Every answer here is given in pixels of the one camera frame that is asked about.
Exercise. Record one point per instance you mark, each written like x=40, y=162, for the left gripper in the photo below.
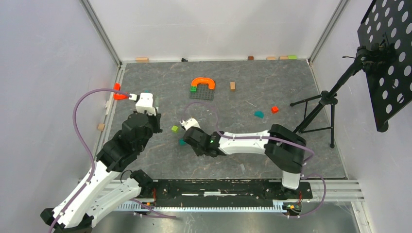
x=157, y=118

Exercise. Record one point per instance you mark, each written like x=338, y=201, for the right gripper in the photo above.
x=197, y=152

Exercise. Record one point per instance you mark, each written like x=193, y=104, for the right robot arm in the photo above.
x=282, y=146

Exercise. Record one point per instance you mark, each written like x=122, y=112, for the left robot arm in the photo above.
x=85, y=207

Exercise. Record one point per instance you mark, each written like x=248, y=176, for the lime green cube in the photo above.
x=174, y=129

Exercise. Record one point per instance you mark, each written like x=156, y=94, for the orange curved block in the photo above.
x=117, y=96

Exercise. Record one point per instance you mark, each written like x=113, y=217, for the wooden block left edge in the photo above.
x=101, y=127

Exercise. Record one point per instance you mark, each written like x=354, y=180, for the dark grey lego baseplate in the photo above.
x=203, y=93

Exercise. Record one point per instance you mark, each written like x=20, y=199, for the green lego brick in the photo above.
x=193, y=89

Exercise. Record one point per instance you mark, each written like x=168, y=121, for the orange arch block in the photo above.
x=203, y=80

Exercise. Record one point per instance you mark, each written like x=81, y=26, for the teal half-round block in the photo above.
x=259, y=114

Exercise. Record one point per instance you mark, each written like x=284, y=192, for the red cube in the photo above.
x=274, y=109

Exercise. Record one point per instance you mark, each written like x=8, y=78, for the black tripod stand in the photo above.
x=331, y=93

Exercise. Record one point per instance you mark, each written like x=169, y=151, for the black perforated panel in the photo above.
x=386, y=32

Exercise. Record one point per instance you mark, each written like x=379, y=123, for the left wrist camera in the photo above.
x=147, y=103

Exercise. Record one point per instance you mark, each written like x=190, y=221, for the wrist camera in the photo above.
x=147, y=103
x=191, y=122

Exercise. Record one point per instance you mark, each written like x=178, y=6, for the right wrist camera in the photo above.
x=191, y=122

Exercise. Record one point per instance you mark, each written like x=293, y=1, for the wooden block at wall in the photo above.
x=142, y=59

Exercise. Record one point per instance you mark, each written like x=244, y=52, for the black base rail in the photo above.
x=202, y=193

